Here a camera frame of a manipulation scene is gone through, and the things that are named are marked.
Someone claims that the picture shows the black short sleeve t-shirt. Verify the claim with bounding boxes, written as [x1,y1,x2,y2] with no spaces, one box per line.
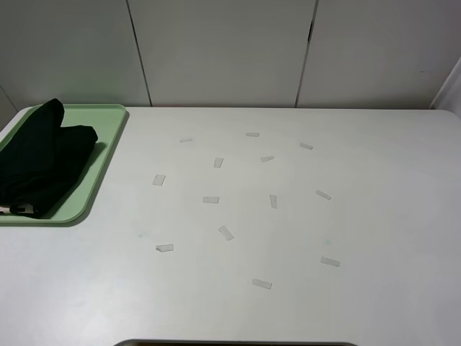
[1,99,98,218]

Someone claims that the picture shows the light green plastic tray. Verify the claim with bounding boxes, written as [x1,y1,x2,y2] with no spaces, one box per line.
[1,105,129,226]

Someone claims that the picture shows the clear tape strip centre right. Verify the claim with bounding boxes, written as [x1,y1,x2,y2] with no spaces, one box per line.
[269,195,277,208]

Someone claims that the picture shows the clear tape strip centre front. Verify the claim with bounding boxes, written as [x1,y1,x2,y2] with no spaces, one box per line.
[218,226,234,241]

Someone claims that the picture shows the clear tape strip far right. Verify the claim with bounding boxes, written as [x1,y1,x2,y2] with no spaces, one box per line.
[300,143,313,150]

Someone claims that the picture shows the clear tape strip front left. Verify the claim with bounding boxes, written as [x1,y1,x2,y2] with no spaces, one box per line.
[156,244,174,252]

